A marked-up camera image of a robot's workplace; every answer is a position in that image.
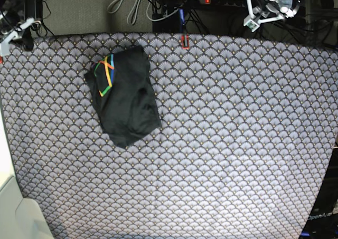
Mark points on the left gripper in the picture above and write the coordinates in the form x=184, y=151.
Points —
x=267, y=11

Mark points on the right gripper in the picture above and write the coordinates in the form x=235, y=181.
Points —
x=15, y=32

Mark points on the dark grey T-shirt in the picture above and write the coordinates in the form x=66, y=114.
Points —
x=123, y=96

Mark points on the black power adapter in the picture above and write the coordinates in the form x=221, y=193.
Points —
x=34, y=9

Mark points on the black power strip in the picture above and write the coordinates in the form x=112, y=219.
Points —
x=231, y=3

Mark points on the red and black clamp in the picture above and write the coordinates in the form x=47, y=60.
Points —
x=185, y=41

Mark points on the fan-patterned table cloth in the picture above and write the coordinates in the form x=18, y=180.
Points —
x=247, y=133

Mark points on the white plastic bin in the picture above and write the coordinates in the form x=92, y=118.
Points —
x=20, y=217

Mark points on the black OpenArm stand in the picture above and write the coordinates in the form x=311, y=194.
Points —
x=322, y=221

